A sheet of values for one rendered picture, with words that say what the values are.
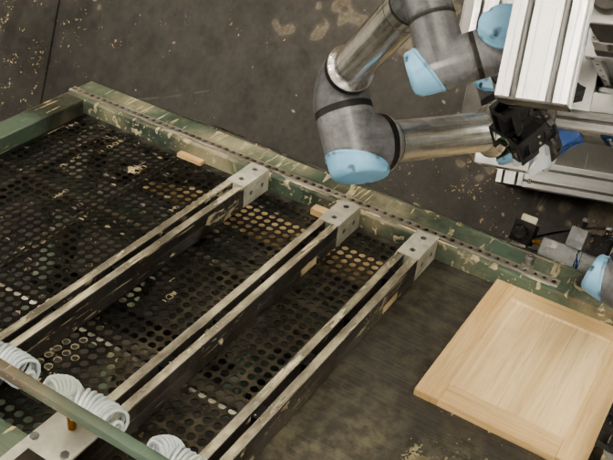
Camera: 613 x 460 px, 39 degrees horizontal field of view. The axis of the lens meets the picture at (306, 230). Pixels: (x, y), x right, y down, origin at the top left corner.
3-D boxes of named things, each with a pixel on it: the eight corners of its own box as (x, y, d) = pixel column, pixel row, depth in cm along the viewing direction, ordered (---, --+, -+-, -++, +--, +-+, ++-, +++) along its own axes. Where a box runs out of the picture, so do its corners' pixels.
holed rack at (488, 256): (560, 282, 215) (560, 280, 215) (556, 287, 213) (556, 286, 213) (75, 88, 280) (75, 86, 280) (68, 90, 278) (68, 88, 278)
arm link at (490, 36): (466, 10, 129) (523, -8, 127) (481, 63, 137) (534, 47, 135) (476, 43, 124) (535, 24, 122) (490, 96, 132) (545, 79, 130)
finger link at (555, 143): (537, 153, 149) (529, 120, 142) (545, 148, 149) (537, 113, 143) (557, 166, 146) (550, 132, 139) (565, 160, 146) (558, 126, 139)
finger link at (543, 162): (524, 186, 152) (516, 152, 145) (549, 166, 152) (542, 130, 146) (537, 195, 149) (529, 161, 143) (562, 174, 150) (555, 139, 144)
